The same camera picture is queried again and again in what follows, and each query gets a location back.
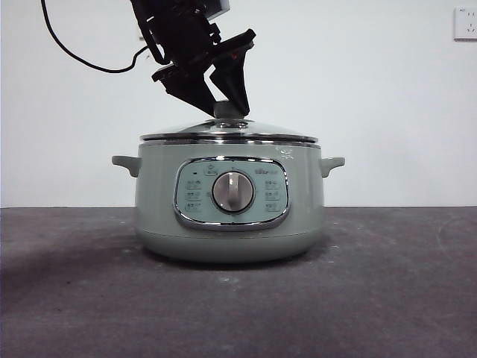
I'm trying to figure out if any glass lid with green knob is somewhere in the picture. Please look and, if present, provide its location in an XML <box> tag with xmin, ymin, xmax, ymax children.
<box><xmin>139</xmin><ymin>100</ymin><xmax>320</xmax><ymax>145</ymax></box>

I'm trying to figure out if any sage green electric cooking pot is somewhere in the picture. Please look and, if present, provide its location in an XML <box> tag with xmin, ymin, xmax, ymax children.
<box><xmin>111</xmin><ymin>143</ymin><xmax>346</xmax><ymax>264</ymax></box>

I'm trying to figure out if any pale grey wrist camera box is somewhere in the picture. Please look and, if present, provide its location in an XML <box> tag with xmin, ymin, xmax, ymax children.
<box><xmin>206</xmin><ymin>0</ymin><xmax>230</xmax><ymax>19</ymax></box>

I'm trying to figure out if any thin black cable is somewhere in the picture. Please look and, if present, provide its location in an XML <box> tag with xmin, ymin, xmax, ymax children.
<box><xmin>40</xmin><ymin>0</ymin><xmax>149</xmax><ymax>73</ymax></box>

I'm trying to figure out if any white wall power socket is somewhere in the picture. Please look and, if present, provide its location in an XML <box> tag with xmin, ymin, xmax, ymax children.
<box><xmin>453</xmin><ymin>7</ymin><xmax>477</xmax><ymax>42</ymax></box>

